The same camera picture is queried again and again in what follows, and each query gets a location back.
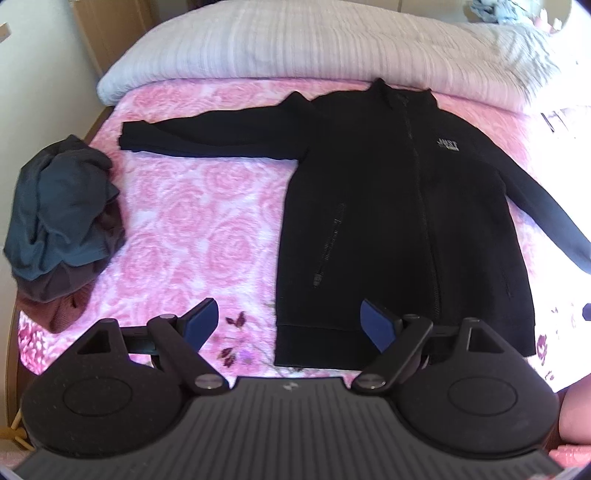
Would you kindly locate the dark teal garment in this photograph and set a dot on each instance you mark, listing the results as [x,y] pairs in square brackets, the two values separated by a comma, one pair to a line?
[55,203]

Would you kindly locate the yellow object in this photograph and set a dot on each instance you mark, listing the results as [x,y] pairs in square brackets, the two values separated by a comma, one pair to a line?
[14,431]

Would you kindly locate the pink rose blanket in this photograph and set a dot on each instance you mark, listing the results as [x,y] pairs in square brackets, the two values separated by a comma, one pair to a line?
[207,221]

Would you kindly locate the black zip jacket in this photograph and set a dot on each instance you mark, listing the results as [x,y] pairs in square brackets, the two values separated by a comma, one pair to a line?
[397,207]

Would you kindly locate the crumpled light blue clothes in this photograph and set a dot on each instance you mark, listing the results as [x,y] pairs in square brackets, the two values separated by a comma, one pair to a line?
[496,9]

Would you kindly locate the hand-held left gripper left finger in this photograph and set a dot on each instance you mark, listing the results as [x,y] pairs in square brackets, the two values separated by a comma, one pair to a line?
[201,323]

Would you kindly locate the maroon knit garment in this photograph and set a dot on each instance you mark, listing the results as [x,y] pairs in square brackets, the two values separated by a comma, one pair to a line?
[60,314]

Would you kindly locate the white striped quilt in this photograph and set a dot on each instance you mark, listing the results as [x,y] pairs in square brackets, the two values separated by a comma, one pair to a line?
[300,46]

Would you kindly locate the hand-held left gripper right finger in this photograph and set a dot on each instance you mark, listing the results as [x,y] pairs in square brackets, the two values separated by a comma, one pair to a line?
[374,323]

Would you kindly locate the wooden door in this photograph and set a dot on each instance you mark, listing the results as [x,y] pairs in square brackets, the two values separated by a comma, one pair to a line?
[120,32]

